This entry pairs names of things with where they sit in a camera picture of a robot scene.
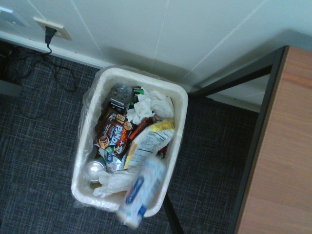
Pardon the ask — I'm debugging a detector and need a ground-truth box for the orange red packet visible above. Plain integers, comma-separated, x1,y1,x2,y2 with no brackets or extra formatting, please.
129,117,156,141

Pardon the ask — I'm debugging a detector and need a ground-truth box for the cream wall outlet plate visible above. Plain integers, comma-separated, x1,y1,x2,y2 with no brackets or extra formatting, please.
33,16,73,41

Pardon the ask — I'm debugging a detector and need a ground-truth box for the black plug with cord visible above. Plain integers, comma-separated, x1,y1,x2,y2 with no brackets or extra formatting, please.
4,26,78,120

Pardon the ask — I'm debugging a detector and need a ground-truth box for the clear empty plastic bottle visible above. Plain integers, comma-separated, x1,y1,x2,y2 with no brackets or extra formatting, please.
107,83,135,115

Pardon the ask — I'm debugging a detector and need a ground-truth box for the crumpled white plastic wrap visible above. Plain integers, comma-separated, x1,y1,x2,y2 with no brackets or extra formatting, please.
92,168,142,198

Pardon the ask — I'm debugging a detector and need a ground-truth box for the white yellow snack bag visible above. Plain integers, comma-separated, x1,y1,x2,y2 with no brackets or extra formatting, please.
123,120,176,170

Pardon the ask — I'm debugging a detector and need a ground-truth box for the silver can in trash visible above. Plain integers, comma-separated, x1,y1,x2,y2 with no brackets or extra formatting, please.
84,157,108,183

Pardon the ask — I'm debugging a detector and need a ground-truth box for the clear plastic bin liner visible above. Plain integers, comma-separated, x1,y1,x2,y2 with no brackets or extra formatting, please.
72,65,190,213

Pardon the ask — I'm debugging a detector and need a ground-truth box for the green black wrapper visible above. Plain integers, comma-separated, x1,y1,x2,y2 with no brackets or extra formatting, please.
130,86,146,107

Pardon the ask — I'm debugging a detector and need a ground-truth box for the brown panda biscuit bag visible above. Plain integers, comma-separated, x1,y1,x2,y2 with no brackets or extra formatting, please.
94,108,137,159

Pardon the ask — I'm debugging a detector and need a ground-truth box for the cream plastic trash bin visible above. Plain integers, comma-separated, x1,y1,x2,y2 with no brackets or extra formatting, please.
71,67,189,217

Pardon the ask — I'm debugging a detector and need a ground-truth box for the crumpled white tissue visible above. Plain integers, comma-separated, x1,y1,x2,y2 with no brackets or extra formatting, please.
126,89,175,124

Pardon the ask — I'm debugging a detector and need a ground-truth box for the wooden table black frame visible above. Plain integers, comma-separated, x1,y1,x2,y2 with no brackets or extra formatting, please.
162,45,312,234

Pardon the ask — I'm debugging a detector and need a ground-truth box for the silver blue drink can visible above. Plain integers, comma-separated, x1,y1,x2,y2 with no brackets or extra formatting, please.
116,156,168,229

